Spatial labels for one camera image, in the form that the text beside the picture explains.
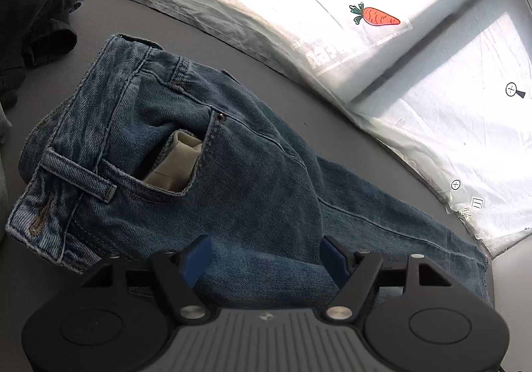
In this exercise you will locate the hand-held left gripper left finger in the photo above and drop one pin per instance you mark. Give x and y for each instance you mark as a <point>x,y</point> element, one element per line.
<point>197,260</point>

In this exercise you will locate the blue denim jeans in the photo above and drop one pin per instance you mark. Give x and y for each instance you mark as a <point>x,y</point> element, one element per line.
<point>257,172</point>

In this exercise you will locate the pile of dark clothes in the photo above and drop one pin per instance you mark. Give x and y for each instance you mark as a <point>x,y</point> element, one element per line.
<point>37,2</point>

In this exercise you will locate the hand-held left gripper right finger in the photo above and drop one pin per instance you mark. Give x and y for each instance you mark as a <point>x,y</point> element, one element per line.
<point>334,262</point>

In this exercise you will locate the orange carrot sticker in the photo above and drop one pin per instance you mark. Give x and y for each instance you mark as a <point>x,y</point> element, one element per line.
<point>378,16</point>

